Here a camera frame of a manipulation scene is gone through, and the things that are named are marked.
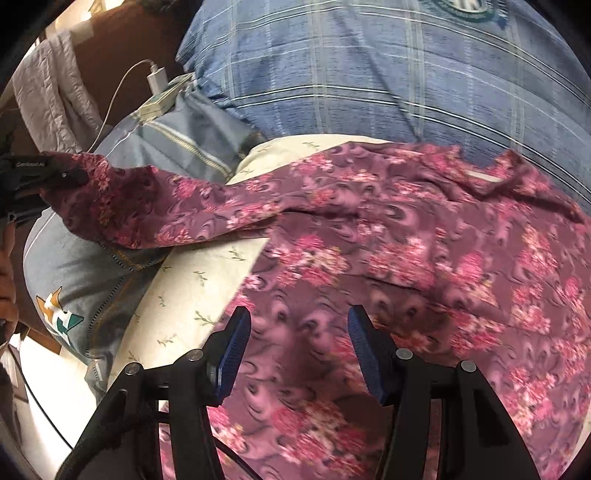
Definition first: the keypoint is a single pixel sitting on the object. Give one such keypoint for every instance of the white phone charger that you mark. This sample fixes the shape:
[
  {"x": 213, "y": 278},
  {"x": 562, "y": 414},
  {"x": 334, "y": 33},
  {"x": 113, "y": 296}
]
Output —
[{"x": 157, "y": 79}]

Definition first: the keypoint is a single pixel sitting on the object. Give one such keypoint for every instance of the maroon floral shirt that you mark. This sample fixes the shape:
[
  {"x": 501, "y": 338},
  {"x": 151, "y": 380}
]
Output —
[{"x": 454, "y": 264}]

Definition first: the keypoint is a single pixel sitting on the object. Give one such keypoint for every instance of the cream leaf-print pillow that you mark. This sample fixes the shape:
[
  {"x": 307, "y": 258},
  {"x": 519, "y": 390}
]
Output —
[{"x": 195, "y": 283}]

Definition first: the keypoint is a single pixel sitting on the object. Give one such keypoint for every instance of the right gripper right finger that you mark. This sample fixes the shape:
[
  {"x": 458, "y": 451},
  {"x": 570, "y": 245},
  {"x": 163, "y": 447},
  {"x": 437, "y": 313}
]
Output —
[{"x": 478, "y": 437}]

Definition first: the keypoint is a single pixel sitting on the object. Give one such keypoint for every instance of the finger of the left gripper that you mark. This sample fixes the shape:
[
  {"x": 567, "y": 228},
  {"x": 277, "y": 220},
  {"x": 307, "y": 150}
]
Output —
[{"x": 59, "y": 179}]

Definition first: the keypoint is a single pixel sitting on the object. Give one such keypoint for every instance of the grey logo pillow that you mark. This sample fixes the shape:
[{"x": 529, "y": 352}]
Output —
[{"x": 84, "y": 277}]

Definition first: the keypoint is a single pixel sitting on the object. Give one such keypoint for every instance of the beige power strip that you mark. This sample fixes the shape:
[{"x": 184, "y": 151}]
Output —
[{"x": 160, "y": 103}]

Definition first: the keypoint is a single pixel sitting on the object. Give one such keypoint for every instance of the grey hanging cloth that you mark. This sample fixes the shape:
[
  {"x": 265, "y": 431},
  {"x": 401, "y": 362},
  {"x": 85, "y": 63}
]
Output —
[{"x": 57, "y": 109}]

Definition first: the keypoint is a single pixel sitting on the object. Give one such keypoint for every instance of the person left hand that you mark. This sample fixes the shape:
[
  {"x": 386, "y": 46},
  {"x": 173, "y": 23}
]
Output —
[{"x": 9, "y": 309}]

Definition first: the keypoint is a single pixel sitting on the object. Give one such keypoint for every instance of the blue plaid duvet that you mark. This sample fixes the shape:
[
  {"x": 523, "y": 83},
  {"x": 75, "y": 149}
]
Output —
[{"x": 484, "y": 75}]

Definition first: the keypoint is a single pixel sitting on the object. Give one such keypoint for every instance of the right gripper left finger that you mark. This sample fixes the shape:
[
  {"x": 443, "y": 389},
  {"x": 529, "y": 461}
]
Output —
[{"x": 121, "y": 440}]

